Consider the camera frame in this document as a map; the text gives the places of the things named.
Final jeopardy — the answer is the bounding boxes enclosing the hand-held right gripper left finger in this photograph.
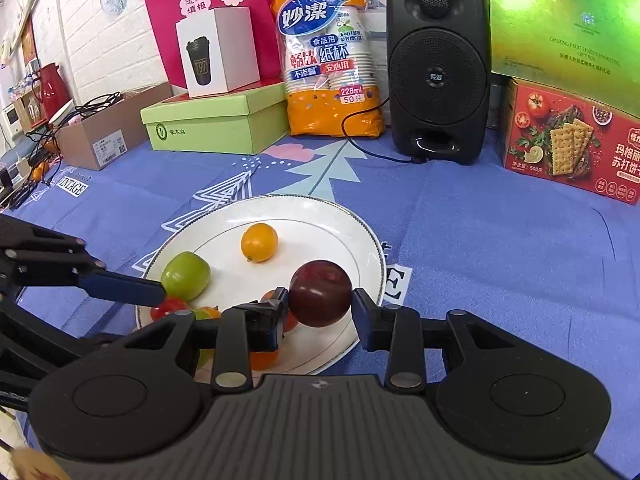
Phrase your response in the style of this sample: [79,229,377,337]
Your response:
[112,287,291,393]

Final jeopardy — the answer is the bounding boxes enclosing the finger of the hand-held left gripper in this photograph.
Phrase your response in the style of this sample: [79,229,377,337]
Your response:
[0,215,167,311]
[0,300,126,383]

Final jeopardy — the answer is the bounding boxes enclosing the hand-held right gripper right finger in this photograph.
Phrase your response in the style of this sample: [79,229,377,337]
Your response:
[351,287,521,391]

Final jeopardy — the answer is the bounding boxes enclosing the red green tomato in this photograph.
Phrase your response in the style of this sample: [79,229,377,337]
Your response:
[150,297,190,322]

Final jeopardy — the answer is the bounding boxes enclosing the dark red plum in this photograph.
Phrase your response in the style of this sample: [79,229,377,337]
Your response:
[289,260,353,327]

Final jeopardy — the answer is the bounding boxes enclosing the green round fruit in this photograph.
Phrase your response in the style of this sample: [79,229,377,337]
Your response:
[160,252,211,302]

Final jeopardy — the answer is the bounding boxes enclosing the white plate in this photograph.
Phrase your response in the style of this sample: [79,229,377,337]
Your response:
[135,195,388,376]

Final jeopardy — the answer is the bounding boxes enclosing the blue printed tablecloth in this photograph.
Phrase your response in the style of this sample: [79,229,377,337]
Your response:
[0,137,640,471]

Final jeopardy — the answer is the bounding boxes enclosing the brown cardboard box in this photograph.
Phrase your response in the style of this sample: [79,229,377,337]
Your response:
[55,81,173,171]

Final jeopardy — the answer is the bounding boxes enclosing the green shoe box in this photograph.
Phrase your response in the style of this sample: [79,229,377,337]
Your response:
[140,81,291,155]

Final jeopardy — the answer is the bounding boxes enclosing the red thermos jug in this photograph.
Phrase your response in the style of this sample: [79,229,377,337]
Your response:
[37,62,63,118]

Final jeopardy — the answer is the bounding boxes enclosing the black speaker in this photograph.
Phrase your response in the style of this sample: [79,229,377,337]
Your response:
[386,0,492,166]

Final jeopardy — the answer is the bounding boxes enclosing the white cup box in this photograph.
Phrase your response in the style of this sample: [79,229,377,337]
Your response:
[175,6,261,99]

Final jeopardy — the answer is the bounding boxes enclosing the red cracker box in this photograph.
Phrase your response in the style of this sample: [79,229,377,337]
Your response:
[497,76,640,206]

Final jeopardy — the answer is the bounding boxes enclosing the orange paper cup pack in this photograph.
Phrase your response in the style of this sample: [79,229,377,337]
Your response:
[271,0,388,138]

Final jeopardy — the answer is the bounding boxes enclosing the green gift box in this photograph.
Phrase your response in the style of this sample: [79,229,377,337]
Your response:
[487,0,640,116]

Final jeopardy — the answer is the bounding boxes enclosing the black cable bundle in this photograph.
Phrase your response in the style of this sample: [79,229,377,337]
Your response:
[25,91,123,141]

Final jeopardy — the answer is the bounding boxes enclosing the black speaker cable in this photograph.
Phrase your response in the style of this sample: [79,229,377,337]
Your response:
[341,100,431,165]

